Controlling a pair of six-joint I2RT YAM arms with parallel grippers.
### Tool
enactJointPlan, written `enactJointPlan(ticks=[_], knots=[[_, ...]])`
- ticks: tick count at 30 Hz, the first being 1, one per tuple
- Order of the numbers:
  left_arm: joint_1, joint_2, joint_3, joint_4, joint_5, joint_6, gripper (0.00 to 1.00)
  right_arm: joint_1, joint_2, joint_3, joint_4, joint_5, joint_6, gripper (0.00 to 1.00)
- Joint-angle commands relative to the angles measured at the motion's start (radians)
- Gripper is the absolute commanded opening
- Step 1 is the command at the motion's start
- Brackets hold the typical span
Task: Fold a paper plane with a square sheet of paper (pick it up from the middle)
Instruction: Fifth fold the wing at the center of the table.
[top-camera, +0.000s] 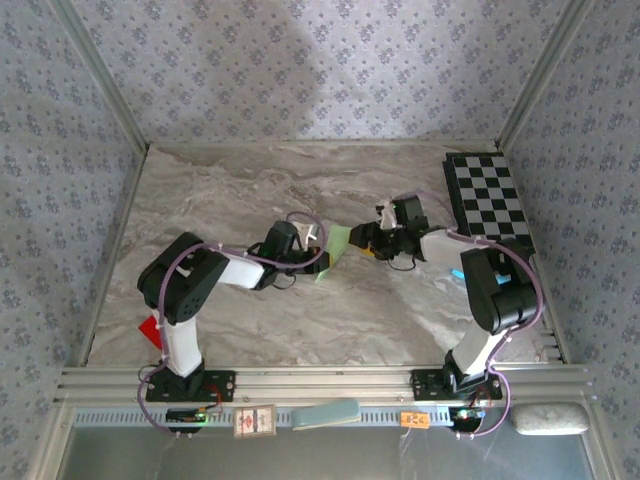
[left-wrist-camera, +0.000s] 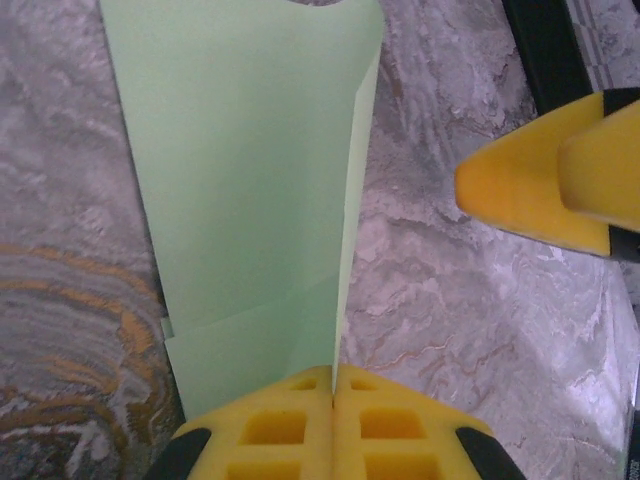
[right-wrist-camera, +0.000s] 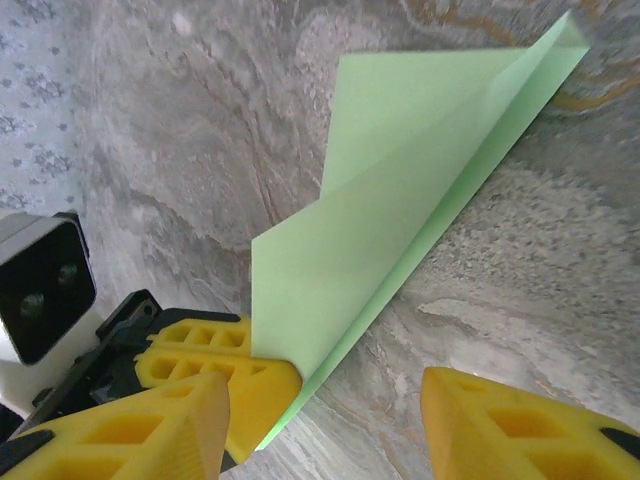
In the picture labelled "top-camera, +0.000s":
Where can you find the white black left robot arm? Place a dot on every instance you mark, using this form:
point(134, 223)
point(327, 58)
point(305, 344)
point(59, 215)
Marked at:
point(182, 345)

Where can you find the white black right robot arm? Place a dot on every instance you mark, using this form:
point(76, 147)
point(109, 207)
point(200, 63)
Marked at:
point(500, 290)

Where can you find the red folded paper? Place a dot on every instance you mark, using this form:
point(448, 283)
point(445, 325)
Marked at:
point(149, 330)

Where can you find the cyan blue marker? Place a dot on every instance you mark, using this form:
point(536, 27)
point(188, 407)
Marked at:
point(457, 275)

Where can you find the black grey chessboard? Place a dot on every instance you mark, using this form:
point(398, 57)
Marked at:
point(492, 200)

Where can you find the pale blue foam block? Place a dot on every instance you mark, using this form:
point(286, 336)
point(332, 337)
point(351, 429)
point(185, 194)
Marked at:
point(325, 415)

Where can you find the tan card with red print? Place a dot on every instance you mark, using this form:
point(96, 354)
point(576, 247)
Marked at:
point(255, 421)

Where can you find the orange tag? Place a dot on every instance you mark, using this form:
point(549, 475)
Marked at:
point(415, 420)

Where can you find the grey speckled stone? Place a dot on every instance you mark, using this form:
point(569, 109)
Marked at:
point(550, 419)

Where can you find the aluminium front rail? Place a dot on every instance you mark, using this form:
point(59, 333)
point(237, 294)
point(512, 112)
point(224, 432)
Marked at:
point(320, 382)

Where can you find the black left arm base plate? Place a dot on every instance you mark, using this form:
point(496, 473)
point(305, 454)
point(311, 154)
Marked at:
point(220, 387)

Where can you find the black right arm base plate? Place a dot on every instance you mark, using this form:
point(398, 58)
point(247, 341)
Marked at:
point(425, 385)

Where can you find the aluminium side rail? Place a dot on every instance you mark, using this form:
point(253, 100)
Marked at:
point(550, 335)
point(112, 260)

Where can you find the aluminium frame post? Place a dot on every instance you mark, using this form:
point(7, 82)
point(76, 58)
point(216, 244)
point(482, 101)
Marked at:
point(544, 65)
point(100, 65)

